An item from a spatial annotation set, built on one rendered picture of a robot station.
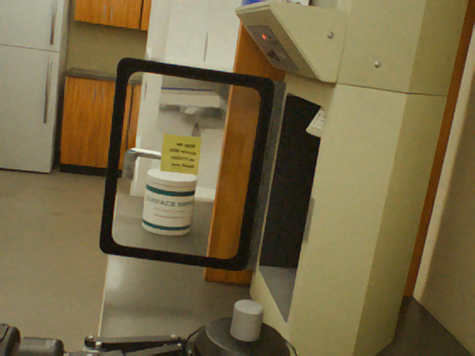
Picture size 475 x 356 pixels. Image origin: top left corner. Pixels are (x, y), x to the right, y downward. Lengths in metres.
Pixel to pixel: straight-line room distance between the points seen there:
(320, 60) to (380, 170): 0.19
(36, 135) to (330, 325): 5.06
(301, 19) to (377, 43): 0.12
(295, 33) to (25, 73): 5.05
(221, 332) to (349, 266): 0.42
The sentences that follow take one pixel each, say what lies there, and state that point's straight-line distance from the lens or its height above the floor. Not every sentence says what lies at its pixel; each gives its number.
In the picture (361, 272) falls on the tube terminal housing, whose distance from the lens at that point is 0.98.
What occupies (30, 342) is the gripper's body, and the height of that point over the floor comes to 1.16.
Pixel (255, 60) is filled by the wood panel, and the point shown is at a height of 1.42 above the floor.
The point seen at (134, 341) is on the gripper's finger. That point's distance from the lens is 0.66.
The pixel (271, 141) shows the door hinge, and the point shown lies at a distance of 1.21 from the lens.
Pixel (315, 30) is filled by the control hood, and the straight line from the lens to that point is 0.88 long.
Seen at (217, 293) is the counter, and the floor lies 0.94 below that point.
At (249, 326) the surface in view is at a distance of 0.57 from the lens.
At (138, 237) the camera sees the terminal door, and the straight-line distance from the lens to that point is 1.26.
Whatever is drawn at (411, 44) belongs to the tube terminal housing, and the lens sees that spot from 0.93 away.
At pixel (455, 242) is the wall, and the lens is 1.40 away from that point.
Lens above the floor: 1.44
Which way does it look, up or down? 13 degrees down
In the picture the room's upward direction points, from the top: 9 degrees clockwise
